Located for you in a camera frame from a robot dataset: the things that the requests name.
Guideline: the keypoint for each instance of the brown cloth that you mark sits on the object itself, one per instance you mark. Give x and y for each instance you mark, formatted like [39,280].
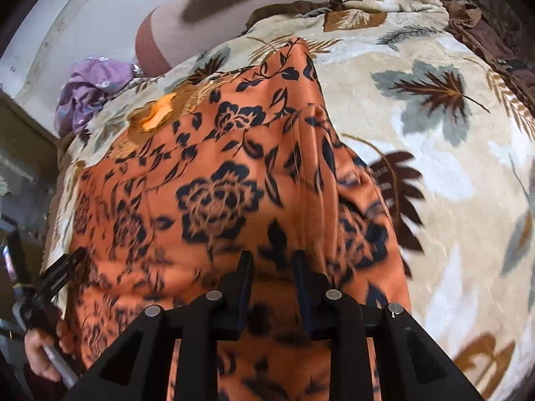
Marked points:
[489,21]

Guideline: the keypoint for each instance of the orange black floral cloth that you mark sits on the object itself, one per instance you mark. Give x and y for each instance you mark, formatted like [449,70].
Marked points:
[217,167]

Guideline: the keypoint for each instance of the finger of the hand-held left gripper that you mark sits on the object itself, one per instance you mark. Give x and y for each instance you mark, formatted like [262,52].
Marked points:
[62,271]

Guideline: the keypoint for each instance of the pink bolster pillow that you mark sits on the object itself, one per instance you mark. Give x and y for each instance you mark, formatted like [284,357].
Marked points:
[200,29]

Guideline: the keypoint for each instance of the person's left hand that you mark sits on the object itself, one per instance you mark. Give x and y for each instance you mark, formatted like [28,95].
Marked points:
[41,359]

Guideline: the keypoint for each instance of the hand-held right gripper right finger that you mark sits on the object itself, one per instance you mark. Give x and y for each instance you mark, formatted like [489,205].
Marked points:
[301,288]

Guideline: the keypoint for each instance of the purple cloth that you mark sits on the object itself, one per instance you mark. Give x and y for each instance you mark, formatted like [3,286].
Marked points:
[90,87]

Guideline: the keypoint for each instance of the beige leaf print blanket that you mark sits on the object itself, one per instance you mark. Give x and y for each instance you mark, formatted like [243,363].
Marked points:
[439,154]

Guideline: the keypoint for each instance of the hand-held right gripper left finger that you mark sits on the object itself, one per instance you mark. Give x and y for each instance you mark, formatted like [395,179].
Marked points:
[245,284]

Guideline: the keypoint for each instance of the wooden furniture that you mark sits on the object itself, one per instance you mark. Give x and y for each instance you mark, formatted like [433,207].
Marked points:
[25,142]

